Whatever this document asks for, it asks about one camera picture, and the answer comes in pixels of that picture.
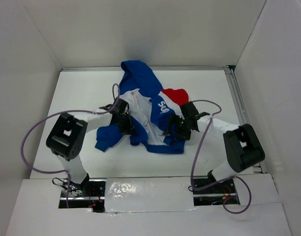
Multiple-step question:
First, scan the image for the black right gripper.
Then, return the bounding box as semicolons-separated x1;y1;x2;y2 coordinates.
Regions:
164;112;192;141

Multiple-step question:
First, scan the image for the blue white red jacket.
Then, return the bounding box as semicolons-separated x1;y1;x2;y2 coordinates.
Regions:
95;59;191;155

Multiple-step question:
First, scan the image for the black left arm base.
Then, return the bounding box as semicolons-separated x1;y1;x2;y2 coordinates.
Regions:
52;178;107;209

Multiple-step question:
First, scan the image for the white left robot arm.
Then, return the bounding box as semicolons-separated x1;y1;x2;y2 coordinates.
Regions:
46;98;135;196

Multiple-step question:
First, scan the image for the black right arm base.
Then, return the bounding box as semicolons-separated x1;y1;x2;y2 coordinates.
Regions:
188;172;239;207

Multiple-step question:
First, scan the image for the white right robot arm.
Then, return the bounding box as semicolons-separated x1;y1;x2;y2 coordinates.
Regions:
164;100;265;193

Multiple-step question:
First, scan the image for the white taped panel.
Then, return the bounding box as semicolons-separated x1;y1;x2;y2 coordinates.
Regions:
105;177;195;213

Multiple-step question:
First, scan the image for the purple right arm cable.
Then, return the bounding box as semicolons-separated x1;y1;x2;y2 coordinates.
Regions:
189;99;252;215

